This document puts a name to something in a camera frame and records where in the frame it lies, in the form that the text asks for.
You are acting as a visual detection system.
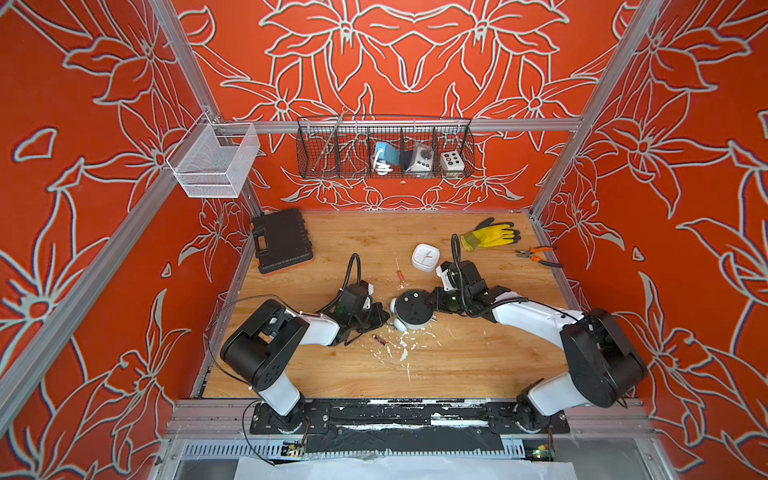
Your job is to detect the orange handled pliers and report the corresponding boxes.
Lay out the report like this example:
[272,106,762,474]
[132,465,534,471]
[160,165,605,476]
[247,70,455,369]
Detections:
[516,245,562,269]

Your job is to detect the black wire wall basket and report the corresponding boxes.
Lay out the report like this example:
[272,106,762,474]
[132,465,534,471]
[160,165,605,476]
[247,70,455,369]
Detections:
[296,114,476,180]

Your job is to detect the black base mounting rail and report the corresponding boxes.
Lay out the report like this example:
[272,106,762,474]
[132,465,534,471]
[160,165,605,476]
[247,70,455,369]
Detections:
[243,399,570,459]

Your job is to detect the blue white item in basket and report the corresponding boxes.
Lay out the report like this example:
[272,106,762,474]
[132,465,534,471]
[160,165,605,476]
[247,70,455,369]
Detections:
[371,142,400,176]

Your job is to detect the beige button box in basket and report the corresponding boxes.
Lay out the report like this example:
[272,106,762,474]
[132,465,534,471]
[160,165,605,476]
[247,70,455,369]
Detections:
[440,150,465,178]

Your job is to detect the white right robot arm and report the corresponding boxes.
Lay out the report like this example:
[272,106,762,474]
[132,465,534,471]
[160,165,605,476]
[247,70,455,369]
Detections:
[431,234,649,433]

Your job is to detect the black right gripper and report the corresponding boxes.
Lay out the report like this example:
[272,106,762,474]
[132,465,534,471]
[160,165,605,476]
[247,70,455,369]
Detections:
[418,288,471,317]

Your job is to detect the clear plastic wall bin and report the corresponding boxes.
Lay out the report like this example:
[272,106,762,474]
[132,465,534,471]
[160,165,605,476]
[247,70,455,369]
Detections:
[167,123,261,199]

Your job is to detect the white socket adapter in basket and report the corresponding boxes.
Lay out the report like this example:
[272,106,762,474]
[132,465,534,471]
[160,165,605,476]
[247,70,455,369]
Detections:
[401,143,434,175]

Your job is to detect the white round twin-bell alarm clock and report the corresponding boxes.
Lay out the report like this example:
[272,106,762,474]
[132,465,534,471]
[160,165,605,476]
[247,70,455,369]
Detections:
[389,290,434,333]

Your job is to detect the yellow black work glove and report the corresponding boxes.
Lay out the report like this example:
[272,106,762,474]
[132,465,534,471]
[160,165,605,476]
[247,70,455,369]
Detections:
[459,218,521,251]

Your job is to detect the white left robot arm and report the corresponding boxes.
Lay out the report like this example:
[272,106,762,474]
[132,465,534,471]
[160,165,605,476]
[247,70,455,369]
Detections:
[219,253,390,429]

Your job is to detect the white square alarm clock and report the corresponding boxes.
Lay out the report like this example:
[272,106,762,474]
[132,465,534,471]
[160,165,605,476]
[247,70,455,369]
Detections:
[411,243,441,272]

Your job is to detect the black plastic tool case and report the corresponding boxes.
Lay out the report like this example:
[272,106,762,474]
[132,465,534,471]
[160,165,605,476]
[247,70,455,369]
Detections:
[251,207,314,275]

